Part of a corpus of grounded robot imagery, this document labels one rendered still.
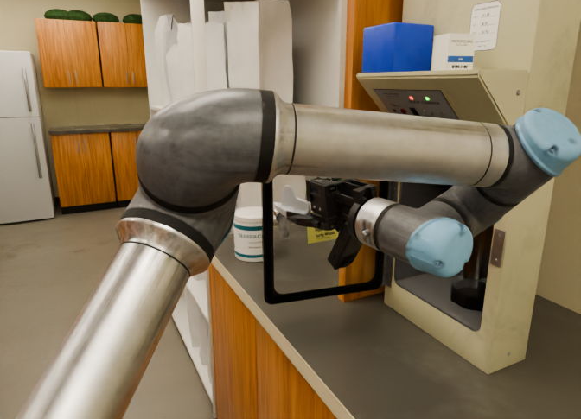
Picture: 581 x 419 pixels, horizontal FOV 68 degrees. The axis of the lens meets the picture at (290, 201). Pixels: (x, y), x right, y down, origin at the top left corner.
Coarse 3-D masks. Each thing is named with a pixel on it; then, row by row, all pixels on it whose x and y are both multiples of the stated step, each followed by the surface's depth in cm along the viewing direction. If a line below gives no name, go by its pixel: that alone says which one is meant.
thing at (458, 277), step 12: (492, 228) 88; (480, 240) 90; (480, 252) 90; (468, 264) 92; (480, 264) 91; (456, 276) 95; (468, 276) 93; (480, 276) 91; (456, 288) 96; (468, 288) 93; (480, 288) 92
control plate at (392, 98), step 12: (384, 96) 90; (396, 96) 87; (408, 96) 83; (420, 96) 80; (432, 96) 78; (396, 108) 91; (408, 108) 87; (420, 108) 84; (432, 108) 81; (444, 108) 78
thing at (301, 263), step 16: (288, 176) 94; (304, 176) 95; (304, 192) 96; (288, 240) 98; (304, 240) 99; (320, 240) 100; (288, 256) 99; (304, 256) 100; (320, 256) 102; (368, 256) 105; (288, 272) 100; (304, 272) 101; (320, 272) 103; (336, 272) 104; (352, 272) 105; (368, 272) 107; (288, 288) 101; (304, 288) 102; (320, 288) 104
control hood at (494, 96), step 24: (408, 72) 78; (432, 72) 73; (456, 72) 68; (480, 72) 65; (504, 72) 67; (528, 72) 69; (456, 96) 73; (480, 96) 69; (504, 96) 68; (480, 120) 74; (504, 120) 70
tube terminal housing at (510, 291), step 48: (432, 0) 86; (480, 0) 76; (528, 0) 68; (576, 0) 70; (432, 48) 87; (528, 48) 69; (528, 96) 71; (528, 240) 80; (528, 288) 84; (432, 336) 97; (480, 336) 85
